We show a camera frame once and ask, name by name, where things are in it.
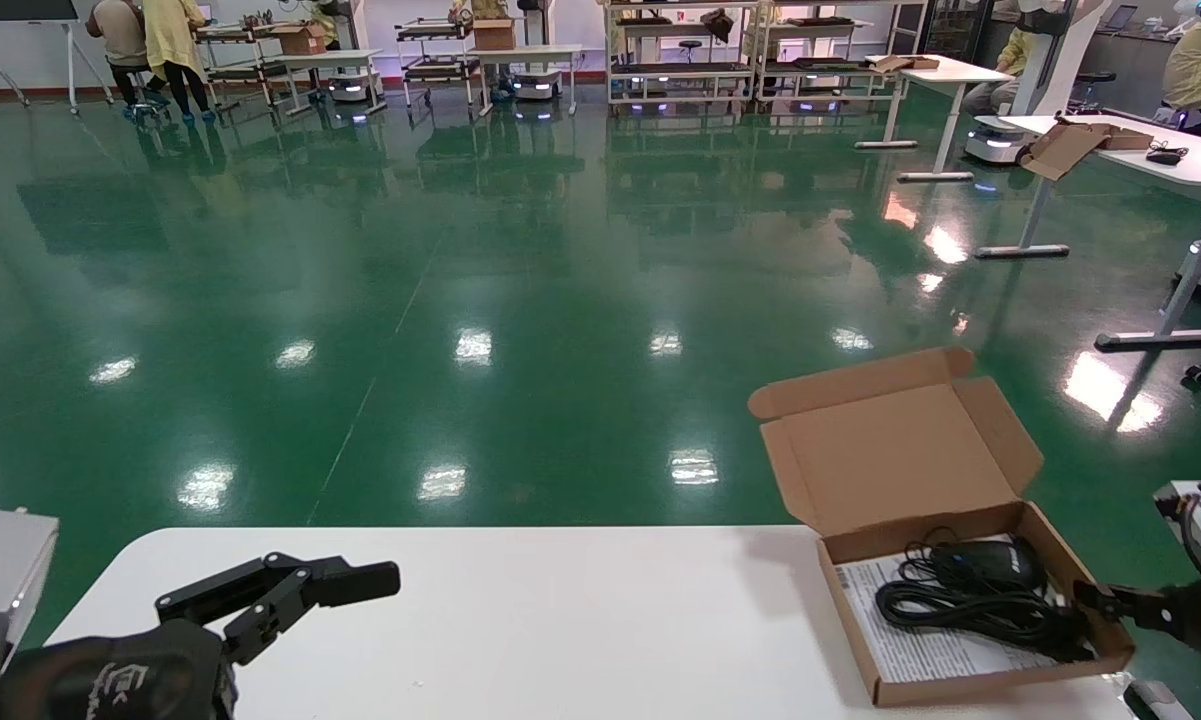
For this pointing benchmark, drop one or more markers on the flat cardboard box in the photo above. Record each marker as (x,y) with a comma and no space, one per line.
(900,63)

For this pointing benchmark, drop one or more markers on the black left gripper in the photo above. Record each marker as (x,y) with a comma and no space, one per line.
(110,680)

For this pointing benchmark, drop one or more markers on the metal cart rack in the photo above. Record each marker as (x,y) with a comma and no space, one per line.
(438,68)
(230,72)

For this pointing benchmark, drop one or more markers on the wheeled stool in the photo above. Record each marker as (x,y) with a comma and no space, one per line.
(147,102)

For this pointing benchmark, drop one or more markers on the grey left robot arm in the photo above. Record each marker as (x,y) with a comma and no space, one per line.
(0,580)

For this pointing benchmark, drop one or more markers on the white humanoid robot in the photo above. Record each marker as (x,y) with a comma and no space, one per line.
(1045,70)

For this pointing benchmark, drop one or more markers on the dark grey desk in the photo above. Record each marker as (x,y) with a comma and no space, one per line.
(1140,60)

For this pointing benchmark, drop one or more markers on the black round stool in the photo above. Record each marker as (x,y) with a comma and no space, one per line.
(691,44)

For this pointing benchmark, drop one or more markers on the brown cardboard storage box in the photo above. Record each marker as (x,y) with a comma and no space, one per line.
(900,450)

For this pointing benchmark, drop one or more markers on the black computer mouse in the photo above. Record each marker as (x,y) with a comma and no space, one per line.
(995,562)

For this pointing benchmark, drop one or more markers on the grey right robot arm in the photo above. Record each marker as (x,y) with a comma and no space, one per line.
(1195,515)

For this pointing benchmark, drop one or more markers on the white printed manual sheet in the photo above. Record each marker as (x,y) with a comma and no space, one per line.
(920,655)

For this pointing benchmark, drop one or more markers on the person in brown top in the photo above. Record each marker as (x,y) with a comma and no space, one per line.
(115,35)

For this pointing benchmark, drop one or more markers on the person in yellow coat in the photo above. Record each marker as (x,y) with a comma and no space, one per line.
(327,25)

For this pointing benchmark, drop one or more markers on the dark bag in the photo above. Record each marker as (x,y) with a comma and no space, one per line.
(717,22)

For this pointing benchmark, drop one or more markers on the open cardboard box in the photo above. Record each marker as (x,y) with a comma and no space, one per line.
(1060,150)

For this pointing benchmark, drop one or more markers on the seated person in yellow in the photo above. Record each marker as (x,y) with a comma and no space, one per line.
(1015,50)

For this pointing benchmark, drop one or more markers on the open laptop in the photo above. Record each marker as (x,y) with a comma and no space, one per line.
(1120,18)

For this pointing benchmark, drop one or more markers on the white shelf rack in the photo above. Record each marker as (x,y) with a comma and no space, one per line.
(680,68)
(825,63)

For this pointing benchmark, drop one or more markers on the black board on stand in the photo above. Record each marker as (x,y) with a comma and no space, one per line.
(20,8)

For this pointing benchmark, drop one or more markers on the person yellow coat with headset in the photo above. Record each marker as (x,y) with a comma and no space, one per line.
(1200,60)

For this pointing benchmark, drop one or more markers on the person yellow coat dark trousers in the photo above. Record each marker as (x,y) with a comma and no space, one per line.
(170,40)

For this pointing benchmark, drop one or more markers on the black office chair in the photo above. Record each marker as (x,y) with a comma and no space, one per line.
(1095,78)

